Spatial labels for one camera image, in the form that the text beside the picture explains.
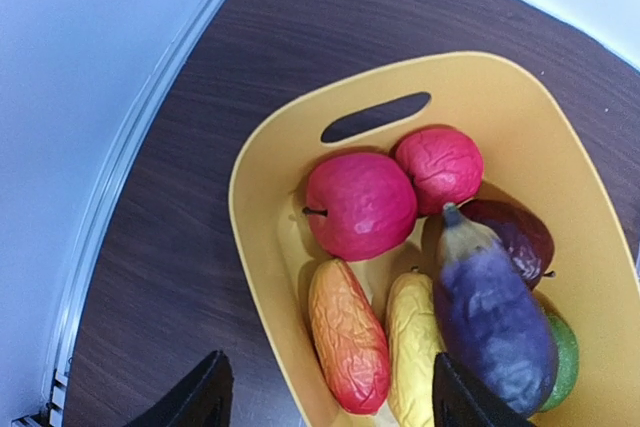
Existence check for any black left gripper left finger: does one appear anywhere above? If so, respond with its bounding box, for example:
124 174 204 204
127 350 233 427

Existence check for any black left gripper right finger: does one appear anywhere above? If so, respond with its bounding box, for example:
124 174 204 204
432 352 533 427

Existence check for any purple toy eggplant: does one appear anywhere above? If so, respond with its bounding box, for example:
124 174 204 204
433 203 558 418

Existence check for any yellow toy banana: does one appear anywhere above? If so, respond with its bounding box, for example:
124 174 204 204
386 269 444 426

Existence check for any dark red toy fruit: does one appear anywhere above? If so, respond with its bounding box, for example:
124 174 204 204
460 199 555 290

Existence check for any red toy apple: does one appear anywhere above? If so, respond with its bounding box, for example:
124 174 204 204
394 126 484 216
303 152 418 262

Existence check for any yellow plastic basket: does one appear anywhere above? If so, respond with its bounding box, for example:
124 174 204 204
229 52 639 426

